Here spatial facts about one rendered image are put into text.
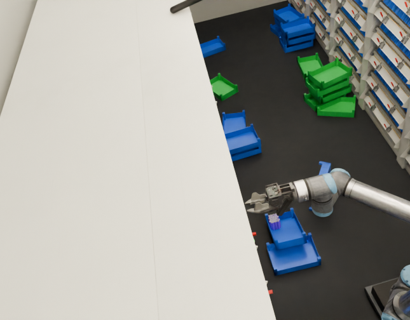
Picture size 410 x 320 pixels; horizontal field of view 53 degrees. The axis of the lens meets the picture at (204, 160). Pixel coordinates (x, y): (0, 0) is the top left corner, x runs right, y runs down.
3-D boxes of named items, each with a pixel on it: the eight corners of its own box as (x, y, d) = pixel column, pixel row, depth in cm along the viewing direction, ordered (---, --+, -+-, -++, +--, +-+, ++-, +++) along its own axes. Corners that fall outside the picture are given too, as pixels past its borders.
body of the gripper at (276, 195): (263, 185, 174) (291, 178, 173) (265, 197, 180) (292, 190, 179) (267, 199, 169) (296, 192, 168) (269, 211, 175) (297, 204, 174)
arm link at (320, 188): (338, 198, 174) (338, 183, 167) (309, 206, 174) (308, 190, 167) (330, 182, 180) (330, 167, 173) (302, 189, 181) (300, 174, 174)
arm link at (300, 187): (302, 188, 180) (309, 205, 173) (291, 191, 181) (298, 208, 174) (301, 174, 174) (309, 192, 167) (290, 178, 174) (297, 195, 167)
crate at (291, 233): (266, 223, 291) (264, 214, 287) (294, 216, 291) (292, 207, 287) (276, 250, 264) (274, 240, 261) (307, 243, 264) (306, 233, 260)
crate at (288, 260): (310, 239, 276) (310, 232, 271) (321, 265, 262) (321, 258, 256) (266, 249, 277) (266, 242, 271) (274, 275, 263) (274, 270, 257)
